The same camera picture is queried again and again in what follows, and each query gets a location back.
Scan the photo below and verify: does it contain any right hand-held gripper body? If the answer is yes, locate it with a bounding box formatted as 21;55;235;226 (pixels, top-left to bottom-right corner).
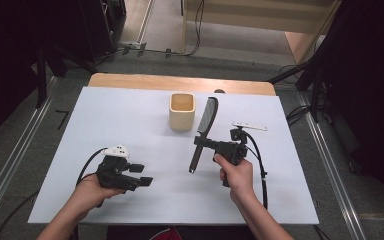
213;122;268;168

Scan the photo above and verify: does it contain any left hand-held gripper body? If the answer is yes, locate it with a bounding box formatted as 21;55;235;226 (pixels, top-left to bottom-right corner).
94;144;142;193

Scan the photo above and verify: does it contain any dark brown comb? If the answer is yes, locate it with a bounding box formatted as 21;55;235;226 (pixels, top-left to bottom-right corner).
188;96;220;175

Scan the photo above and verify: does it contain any beige square cup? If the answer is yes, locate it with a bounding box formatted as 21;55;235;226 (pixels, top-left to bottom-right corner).
168;92;196;132

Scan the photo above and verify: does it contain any person's right hand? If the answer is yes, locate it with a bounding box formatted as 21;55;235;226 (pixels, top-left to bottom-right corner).
213;153;256;205

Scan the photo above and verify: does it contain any person's left hand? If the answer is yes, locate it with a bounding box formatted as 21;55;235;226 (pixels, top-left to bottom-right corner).
70;173;127;219

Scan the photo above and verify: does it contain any white board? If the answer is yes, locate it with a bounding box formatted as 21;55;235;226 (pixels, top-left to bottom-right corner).
28;86;320;225

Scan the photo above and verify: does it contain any person's dark clothing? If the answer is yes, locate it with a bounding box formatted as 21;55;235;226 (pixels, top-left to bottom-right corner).
106;224;258;240

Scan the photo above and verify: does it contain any wooden table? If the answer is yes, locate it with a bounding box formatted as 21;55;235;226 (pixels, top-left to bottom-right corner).
88;73;277;97

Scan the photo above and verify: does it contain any black stand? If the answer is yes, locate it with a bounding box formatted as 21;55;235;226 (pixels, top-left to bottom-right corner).
268;54;326;124
33;39;98;108

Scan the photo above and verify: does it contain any black cabinet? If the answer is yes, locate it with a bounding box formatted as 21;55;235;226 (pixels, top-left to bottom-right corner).
79;0;128;64

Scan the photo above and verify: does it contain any left hand-held gripper black cable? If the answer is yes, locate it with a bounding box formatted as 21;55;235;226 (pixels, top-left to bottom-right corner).
75;147;109;186

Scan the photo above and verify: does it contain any hand-held gripper black cable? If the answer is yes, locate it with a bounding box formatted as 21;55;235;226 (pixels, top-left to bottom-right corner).
75;147;109;186
241;130;269;210

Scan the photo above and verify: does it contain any right hand-held gripper black cable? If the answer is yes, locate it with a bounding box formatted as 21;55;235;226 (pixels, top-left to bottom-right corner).
241;130;269;210

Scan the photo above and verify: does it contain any aluminium floor rail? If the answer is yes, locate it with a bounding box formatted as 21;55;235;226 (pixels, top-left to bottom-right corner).
0;76;63;231
296;91;369;240

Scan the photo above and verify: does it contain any black floor cable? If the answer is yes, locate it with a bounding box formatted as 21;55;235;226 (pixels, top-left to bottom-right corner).
0;189;40;240

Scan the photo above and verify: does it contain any black hanging cable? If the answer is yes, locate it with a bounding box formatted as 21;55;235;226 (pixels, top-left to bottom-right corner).
179;0;206;57

